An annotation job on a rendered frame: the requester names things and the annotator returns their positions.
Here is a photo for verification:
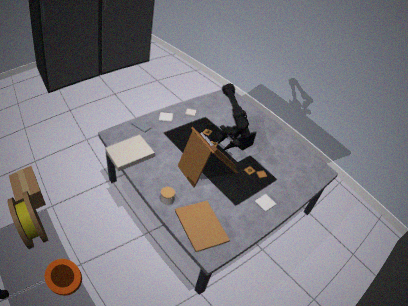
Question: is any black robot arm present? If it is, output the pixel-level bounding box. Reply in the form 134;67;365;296
221;83;252;137

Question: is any tan flat rectangular board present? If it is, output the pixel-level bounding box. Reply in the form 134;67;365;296
175;201;230;252

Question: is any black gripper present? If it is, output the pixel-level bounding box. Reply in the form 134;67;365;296
218;125;243;150

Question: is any grey cylindrical container with tan lid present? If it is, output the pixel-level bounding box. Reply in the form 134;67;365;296
160;187;175;205

